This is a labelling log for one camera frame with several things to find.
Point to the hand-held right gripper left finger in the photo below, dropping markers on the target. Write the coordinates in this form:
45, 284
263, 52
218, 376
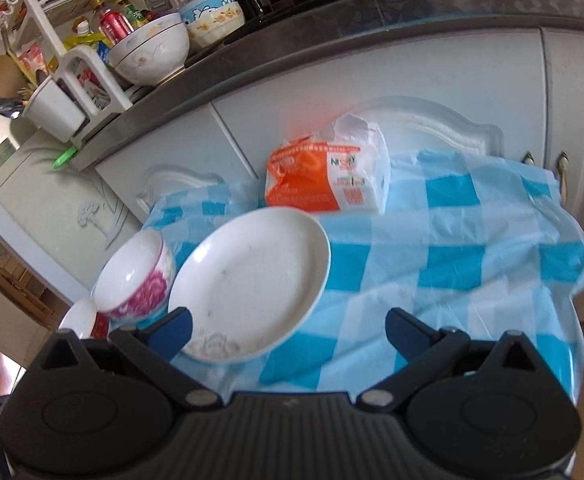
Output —
172, 332

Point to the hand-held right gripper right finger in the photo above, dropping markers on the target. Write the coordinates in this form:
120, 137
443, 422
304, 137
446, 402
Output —
404, 334

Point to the pink floral bowl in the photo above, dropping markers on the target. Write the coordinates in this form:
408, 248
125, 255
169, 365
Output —
147, 290

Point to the large white plate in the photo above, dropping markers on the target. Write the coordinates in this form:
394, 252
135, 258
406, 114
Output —
252, 275

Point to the blue checkered tablecloth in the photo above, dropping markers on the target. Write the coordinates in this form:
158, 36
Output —
447, 270

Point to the red and white bowl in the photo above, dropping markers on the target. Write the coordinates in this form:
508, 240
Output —
79, 317

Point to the white flower print fridge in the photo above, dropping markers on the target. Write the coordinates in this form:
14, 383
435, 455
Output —
47, 210

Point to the orange tissue pack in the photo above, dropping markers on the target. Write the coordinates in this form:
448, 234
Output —
302, 180

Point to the green clip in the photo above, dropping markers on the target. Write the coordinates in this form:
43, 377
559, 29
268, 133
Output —
66, 156

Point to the white seasoning rack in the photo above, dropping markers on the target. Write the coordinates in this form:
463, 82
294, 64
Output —
114, 95

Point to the metal ladle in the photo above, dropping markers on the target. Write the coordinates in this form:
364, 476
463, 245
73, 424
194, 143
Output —
8, 109

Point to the white gold rim bowl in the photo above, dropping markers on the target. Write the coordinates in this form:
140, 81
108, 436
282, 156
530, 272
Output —
152, 55

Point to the wooden spatula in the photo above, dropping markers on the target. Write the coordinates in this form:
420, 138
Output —
2, 77

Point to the yellow oil bottle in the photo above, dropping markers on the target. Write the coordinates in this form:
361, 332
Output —
84, 35

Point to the yellow floral bowl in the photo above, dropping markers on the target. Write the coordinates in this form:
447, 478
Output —
212, 22

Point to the red can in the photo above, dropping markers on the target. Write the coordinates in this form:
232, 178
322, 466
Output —
114, 25

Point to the steel edged kitchen counter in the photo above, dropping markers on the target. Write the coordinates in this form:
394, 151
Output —
322, 25

